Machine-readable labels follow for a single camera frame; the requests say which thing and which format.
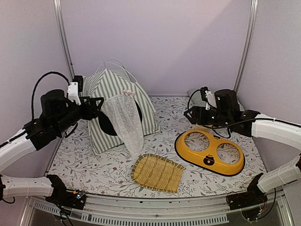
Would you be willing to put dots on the woven bamboo tray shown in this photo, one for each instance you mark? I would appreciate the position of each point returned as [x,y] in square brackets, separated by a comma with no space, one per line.
[157,173]

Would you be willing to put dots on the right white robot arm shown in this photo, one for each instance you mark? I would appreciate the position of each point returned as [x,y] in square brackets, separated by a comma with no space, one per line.
[285,132]

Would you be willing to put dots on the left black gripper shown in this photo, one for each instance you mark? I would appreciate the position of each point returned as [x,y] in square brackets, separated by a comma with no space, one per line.
[88,114]

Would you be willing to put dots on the yellow double bowl holder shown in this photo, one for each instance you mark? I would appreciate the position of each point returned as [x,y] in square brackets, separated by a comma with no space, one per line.
[208,159]

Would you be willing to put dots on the checkered grey cushion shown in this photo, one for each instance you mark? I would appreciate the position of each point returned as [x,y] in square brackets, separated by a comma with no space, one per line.
[196,99]

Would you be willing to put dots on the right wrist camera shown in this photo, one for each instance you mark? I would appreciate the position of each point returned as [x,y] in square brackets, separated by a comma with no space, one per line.
[208,97]

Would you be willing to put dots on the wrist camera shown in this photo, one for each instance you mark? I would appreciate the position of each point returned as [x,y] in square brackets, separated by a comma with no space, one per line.
[208,97]
[75,87]

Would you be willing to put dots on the right aluminium frame post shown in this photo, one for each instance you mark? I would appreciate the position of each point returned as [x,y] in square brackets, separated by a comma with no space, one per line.
[247,44]

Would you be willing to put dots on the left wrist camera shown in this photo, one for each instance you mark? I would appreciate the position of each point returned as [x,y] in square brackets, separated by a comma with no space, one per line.
[75,87]

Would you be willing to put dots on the left aluminium frame post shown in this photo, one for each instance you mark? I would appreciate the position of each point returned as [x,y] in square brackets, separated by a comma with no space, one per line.
[63,37]

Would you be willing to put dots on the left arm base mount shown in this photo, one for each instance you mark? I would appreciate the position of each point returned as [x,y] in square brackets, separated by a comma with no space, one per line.
[63,197]

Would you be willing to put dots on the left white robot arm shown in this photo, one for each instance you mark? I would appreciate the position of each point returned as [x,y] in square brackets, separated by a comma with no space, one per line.
[12,150]

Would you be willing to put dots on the aluminium frame post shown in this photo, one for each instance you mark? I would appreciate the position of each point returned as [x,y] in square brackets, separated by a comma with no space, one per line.
[247,44]
[63,37]

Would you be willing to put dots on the front aluminium rail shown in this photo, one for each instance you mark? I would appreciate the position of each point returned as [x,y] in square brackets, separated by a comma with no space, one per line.
[101,210]

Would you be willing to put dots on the striped green white pet tent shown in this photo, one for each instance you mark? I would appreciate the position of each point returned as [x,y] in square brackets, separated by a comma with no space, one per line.
[127,114]

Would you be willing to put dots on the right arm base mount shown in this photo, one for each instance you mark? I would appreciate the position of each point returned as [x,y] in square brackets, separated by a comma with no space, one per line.
[253,196]

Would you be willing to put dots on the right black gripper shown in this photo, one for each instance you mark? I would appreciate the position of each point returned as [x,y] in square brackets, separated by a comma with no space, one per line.
[201,121]

